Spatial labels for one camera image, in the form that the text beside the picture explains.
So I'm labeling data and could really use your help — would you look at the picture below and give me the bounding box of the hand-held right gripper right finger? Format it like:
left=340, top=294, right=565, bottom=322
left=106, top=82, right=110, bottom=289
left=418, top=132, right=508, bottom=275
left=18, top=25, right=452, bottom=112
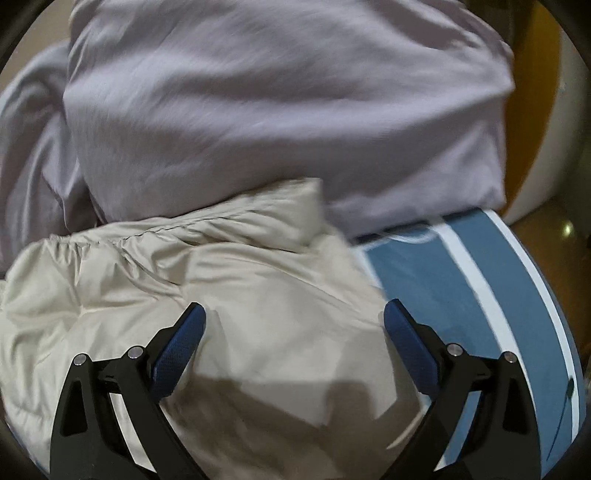
left=383, top=298, right=541, bottom=480

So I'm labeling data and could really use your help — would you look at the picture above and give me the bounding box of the crumpled lilac pillow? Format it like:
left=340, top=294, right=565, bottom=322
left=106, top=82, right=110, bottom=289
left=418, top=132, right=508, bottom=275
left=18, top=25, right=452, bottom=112
left=62, top=0, right=517, bottom=241

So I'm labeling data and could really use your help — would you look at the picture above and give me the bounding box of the wide lilac pillow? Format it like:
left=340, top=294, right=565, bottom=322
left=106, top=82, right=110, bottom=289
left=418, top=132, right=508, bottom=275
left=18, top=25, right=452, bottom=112
left=0, top=44, right=100, bottom=278

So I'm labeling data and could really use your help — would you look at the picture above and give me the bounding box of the bed with blue striped sheet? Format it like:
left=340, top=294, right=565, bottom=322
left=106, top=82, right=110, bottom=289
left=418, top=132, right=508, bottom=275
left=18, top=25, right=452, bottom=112
left=351, top=208, right=583, bottom=480

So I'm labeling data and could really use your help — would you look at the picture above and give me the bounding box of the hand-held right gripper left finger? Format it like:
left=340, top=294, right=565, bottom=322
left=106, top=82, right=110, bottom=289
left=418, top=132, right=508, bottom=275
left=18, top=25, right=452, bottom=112
left=50, top=302, right=207, bottom=480

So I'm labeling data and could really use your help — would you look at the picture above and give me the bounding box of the beige puffer jacket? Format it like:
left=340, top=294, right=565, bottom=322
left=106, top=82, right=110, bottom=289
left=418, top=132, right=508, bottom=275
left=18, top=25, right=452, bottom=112
left=0, top=178, right=444, bottom=480

